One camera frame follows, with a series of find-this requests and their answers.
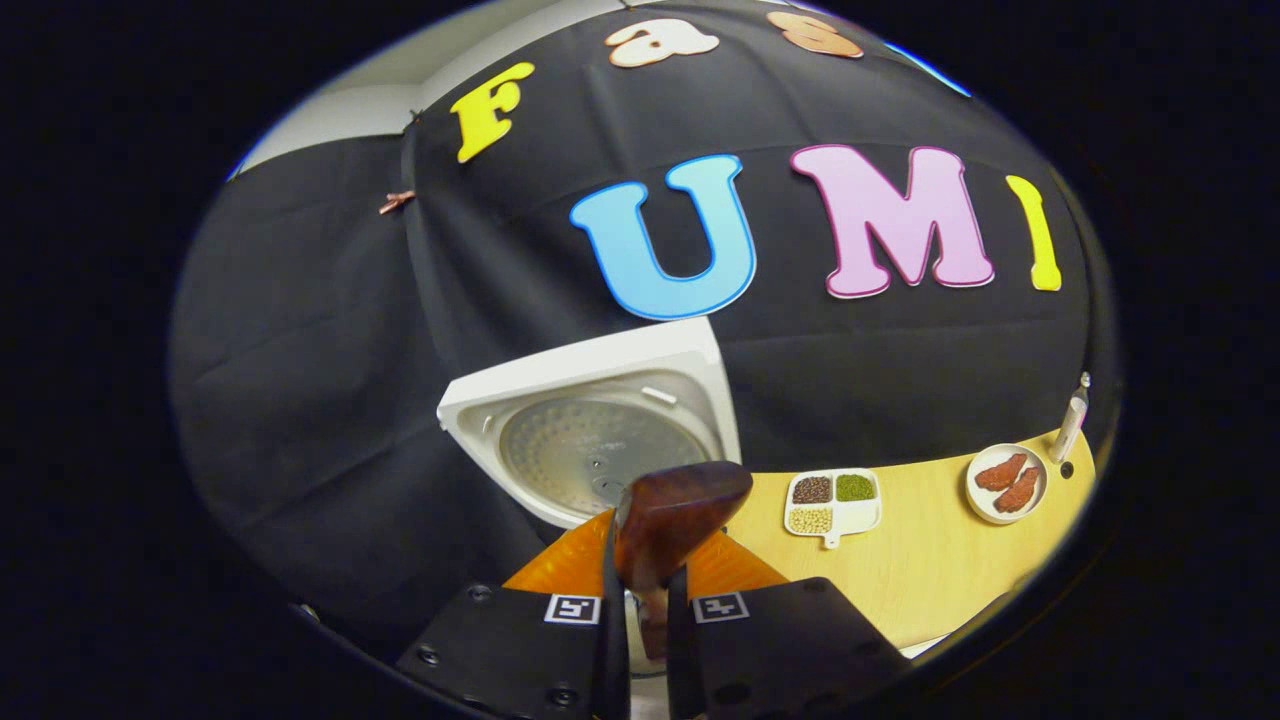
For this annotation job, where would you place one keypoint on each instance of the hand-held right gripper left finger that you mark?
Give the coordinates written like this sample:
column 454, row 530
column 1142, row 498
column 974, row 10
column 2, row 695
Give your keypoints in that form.
column 614, row 650

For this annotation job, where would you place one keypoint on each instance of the small bottle with pink label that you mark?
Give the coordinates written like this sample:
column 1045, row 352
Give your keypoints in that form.
column 1070, row 425

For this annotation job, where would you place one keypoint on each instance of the brown wooden spoon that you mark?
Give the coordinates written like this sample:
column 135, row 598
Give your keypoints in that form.
column 670, row 510

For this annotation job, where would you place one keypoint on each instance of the copper cloth clip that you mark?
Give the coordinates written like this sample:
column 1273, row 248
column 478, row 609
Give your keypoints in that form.
column 397, row 201

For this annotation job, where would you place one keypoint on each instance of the black backdrop cloth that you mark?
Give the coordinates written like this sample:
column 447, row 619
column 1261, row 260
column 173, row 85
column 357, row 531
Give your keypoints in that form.
column 300, row 350

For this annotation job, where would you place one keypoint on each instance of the white divided dish of beans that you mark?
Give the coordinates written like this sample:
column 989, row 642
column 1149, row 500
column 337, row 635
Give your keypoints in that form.
column 832, row 505

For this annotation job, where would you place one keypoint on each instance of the white rice cooker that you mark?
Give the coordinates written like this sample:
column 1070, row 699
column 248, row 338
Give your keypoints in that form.
column 560, row 390

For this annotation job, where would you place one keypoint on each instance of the white round plate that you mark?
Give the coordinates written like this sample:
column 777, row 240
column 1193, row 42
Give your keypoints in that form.
column 985, row 505

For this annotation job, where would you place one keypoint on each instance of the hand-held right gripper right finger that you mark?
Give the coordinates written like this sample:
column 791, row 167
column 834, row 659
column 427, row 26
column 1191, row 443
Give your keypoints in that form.
column 680, row 660

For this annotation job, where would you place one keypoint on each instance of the red sausage piece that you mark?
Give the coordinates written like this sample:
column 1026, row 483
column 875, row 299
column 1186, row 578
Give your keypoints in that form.
column 1000, row 472
column 1018, row 492

